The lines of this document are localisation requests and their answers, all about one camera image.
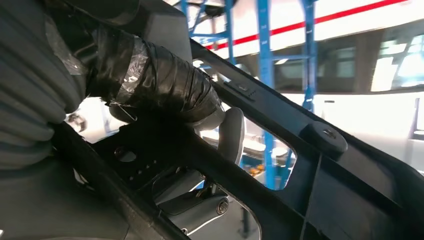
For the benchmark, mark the blue metal shelf rack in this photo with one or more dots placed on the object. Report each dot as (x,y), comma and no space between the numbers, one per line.
(265,66)

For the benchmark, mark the white car red stripe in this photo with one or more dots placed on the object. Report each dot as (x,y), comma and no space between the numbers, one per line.
(348,30)

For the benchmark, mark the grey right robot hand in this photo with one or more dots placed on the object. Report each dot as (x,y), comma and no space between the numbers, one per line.
(165,82)

